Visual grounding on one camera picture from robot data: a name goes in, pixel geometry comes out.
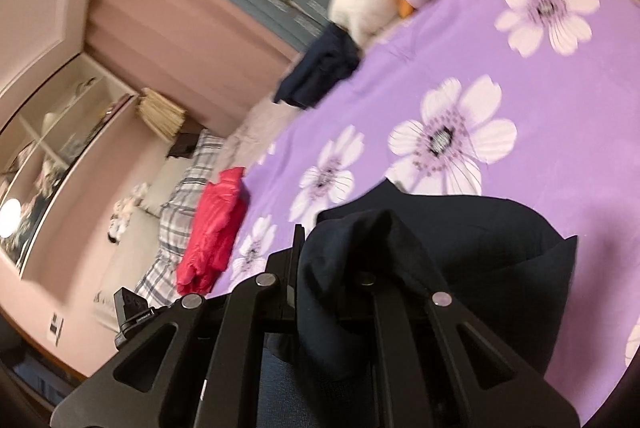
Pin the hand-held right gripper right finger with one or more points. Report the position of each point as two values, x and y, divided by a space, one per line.
400 348

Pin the purple floral blanket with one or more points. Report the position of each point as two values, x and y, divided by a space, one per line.
550 108

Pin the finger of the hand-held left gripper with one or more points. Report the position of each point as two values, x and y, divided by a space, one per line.
290 283

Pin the pink curtain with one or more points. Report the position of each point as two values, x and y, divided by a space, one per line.
175 33

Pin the red down jacket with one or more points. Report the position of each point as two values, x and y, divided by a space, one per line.
215 228

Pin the navy zip jacket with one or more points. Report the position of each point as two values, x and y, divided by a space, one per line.
475 258

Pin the folded navy garment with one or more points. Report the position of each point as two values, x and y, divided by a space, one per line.
320 68

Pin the white wall socket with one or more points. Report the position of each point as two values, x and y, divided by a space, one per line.
56 327

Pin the cluster of small plush toys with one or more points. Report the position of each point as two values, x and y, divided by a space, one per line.
125 210

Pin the dark brown cloth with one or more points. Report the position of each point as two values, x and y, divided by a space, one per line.
182 144

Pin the wall display shelf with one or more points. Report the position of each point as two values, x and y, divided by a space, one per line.
75 108

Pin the grey plaid pillow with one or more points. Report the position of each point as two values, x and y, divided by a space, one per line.
175 218

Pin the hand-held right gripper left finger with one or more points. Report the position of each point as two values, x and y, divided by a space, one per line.
235 333

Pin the beige pillow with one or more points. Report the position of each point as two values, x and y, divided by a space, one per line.
160 188
127 263

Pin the beige quilt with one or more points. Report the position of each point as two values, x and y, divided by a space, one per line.
255 133

